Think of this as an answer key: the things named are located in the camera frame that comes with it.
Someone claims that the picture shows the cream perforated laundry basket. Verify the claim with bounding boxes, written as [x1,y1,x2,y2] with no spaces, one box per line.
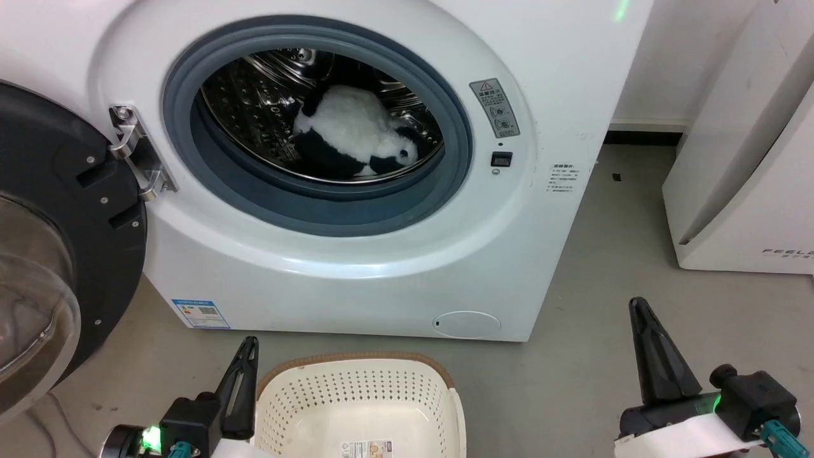
[254,352,467,458]

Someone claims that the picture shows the small text sticker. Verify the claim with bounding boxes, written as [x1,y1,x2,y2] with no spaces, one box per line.
[549,163,581,197]

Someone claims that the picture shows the stainless steel drum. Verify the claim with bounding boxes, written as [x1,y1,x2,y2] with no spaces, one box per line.
[200,48,445,184]

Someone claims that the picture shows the black washing machine door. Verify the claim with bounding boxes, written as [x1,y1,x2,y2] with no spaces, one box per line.
[0,81,148,426]

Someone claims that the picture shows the white front-load washing machine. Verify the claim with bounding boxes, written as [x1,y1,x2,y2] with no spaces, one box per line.
[0,0,654,343]

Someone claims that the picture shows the grey warning label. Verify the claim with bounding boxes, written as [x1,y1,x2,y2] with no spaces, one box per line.
[469,78,521,139]

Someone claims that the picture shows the black and white panda plush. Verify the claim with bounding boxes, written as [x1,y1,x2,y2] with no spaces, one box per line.
[293,85,420,179]

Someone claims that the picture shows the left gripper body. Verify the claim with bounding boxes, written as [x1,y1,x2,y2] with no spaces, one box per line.
[100,424,163,458]

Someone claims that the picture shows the round filter cover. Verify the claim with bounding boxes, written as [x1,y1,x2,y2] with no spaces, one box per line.
[432,310,502,339]

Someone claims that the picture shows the blue energy label sticker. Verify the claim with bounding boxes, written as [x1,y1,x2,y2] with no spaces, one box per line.
[171,298,231,330]

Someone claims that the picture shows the white floor appliance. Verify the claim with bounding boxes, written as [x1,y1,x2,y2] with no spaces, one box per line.
[661,0,814,275]

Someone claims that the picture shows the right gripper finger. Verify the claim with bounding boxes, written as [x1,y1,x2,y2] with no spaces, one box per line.
[638,297,702,400]
[629,296,676,406]

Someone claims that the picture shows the metal door hinge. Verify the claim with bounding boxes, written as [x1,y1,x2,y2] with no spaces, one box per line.
[108,105,177,202]

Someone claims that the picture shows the basket label sticker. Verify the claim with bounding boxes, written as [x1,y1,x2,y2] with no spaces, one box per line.
[340,440,394,458]

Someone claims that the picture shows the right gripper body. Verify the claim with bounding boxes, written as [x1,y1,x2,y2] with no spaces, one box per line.
[613,392,764,458]

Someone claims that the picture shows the grey rubber door gasket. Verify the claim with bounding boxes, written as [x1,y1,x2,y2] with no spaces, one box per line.
[162,16,474,238]

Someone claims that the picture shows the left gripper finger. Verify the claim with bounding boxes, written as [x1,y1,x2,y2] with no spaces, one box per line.
[235,337,260,441]
[215,339,250,441]

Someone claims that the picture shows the teal right cable connector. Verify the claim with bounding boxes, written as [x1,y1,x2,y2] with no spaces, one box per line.
[759,419,794,457]

